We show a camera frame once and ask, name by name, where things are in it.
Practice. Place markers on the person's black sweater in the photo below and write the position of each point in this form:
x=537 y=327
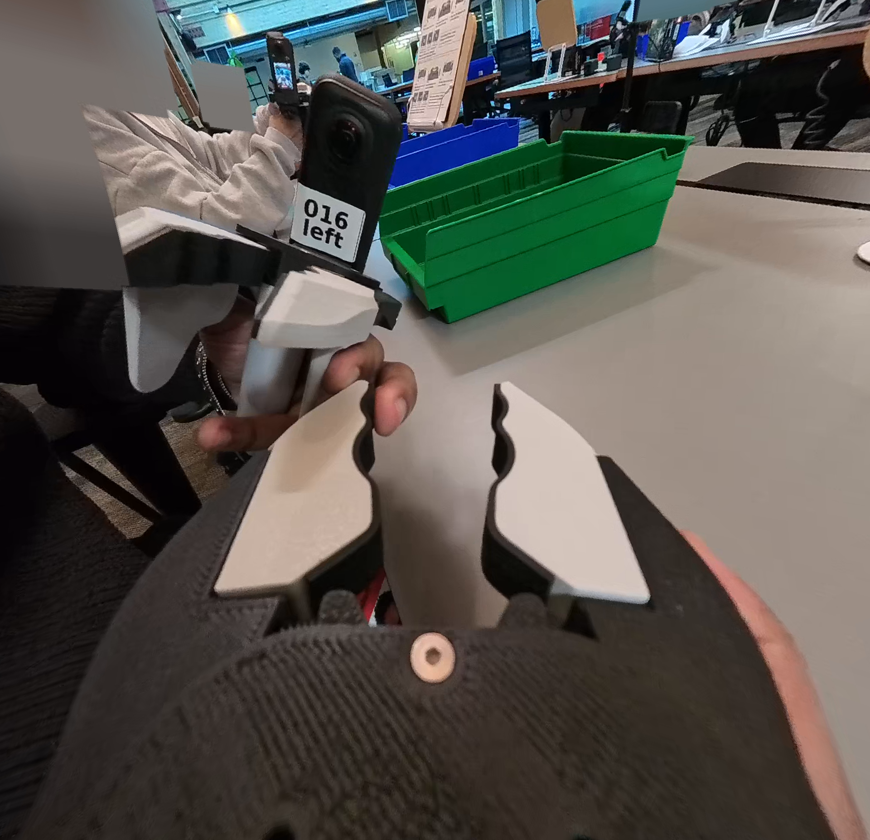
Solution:
x=54 y=615

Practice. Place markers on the dark desk cover strip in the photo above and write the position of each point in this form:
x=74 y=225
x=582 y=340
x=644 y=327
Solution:
x=781 y=184

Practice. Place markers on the brown board on stand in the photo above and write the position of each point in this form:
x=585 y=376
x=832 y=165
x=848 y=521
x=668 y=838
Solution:
x=556 y=20

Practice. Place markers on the blue plastic bin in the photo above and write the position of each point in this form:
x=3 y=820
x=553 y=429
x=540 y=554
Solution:
x=455 y=150

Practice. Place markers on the person's right hand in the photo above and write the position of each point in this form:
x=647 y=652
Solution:
x=781 y=663

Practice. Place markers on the cardboard instruction board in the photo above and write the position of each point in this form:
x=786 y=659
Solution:
x=442 y=44

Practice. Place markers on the green plastic bin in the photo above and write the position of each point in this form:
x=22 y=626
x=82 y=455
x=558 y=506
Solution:
x=544 y=241

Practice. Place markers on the wood-edged office desk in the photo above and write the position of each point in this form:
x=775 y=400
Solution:
x=680 y=61

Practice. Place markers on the person's left hand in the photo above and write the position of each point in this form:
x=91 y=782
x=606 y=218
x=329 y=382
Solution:
x=387 y=391

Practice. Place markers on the light panel stand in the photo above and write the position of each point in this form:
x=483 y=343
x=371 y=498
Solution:
x=629 y=71

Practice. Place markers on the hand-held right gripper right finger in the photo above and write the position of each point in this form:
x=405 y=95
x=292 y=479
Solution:
x=564 y=513

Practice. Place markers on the grey desk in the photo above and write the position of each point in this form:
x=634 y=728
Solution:
x=680 y=377

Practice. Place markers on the silver mesh wristwatch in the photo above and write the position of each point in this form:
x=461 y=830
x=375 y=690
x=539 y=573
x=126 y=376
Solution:
x=209 y=377

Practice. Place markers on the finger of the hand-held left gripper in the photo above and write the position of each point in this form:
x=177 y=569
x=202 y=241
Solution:
x=197 y=255
x=163 y=330

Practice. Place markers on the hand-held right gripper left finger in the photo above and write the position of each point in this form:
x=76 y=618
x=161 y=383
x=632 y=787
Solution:
x=306 y=507

